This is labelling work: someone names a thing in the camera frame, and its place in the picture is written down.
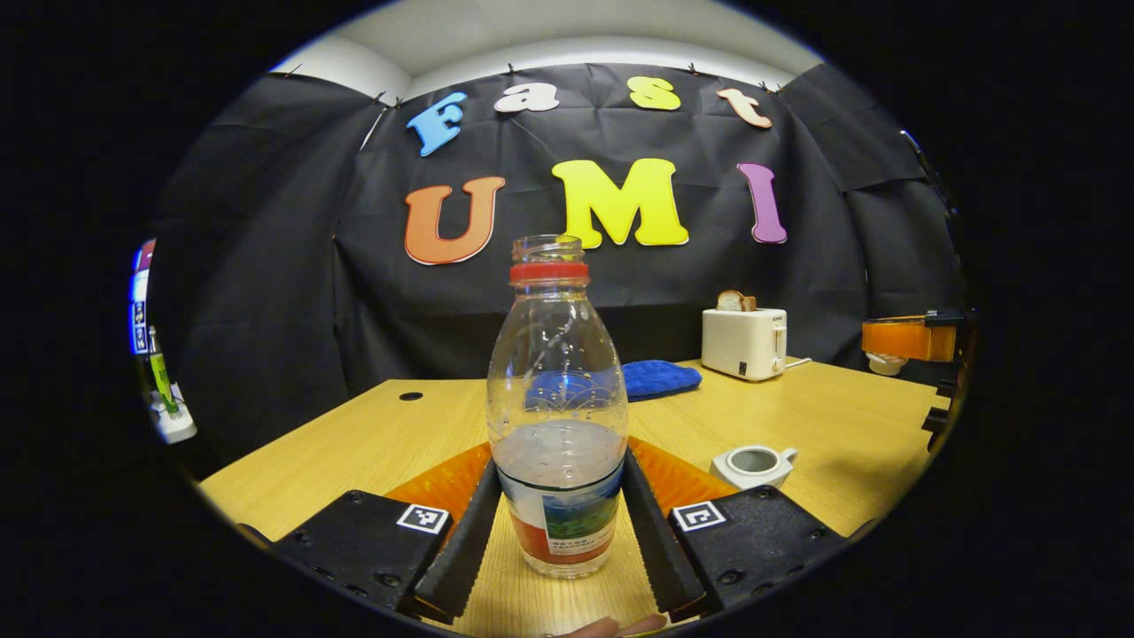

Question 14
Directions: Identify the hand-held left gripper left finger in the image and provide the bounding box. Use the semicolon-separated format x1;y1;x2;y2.
266;441;504;623

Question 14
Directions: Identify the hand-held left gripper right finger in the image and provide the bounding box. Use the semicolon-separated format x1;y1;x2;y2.
622;436;850;623

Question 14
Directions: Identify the white teacup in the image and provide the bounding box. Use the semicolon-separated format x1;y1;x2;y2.
709;444;800;491

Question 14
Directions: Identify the clear plastic water bottle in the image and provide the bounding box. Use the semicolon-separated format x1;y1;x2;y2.
486;235;630;580

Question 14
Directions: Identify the green bottle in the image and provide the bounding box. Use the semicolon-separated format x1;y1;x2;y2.
147;326;178;417

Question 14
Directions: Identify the white toaster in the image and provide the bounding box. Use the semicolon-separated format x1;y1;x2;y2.
701;307;788;382

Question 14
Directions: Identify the blue folded towel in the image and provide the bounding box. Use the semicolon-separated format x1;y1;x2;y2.
620;359;703;402

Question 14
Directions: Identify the white power strip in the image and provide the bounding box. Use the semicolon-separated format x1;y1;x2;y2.
149;383;198;445

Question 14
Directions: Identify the black backdrop cloth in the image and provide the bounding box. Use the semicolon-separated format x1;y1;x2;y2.
151;62;967;462

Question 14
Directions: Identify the computer monitor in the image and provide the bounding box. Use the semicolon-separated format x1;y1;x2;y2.
130;237;158;357

